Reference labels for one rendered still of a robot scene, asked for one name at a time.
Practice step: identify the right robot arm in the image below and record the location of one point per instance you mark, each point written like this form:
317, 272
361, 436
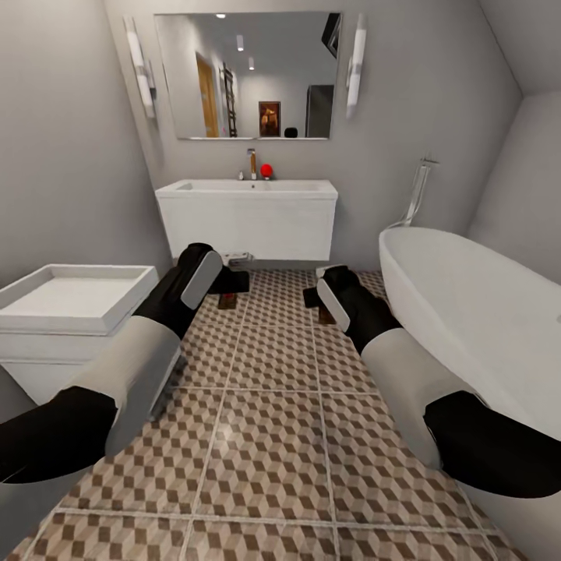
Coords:
510, 470

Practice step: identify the furniture sink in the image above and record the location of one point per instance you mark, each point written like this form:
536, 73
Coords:
272, 219

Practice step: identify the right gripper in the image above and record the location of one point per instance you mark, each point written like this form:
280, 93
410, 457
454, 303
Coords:
312, 299

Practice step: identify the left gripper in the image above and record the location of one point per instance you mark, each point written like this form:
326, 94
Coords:
238, 282

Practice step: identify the mousetrap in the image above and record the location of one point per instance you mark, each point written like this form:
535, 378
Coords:
324, 316
227, 301

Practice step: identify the serving cart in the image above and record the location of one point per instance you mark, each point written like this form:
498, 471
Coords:
54, 320

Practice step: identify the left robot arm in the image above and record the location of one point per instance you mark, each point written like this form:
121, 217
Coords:
99, 410

